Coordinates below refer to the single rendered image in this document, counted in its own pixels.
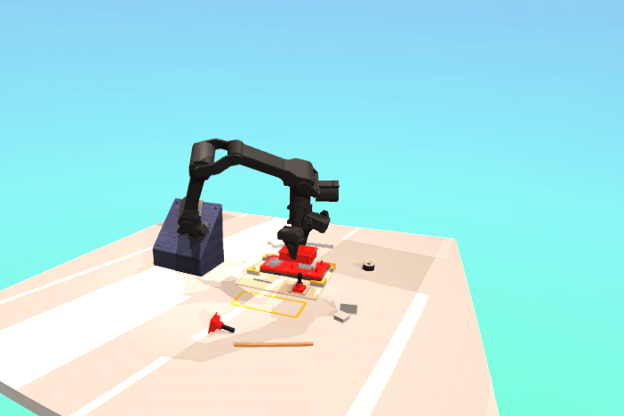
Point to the small white block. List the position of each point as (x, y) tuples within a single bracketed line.
[(341, 316)]

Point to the tan wooden flat bar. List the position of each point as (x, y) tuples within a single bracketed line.
[(273, 344)]

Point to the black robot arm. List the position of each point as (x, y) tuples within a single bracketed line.
[(298, 174)]

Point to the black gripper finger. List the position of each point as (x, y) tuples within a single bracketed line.
[(306, 233), (292, 248)]

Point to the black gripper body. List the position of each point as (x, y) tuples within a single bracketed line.
[(296, 217)]

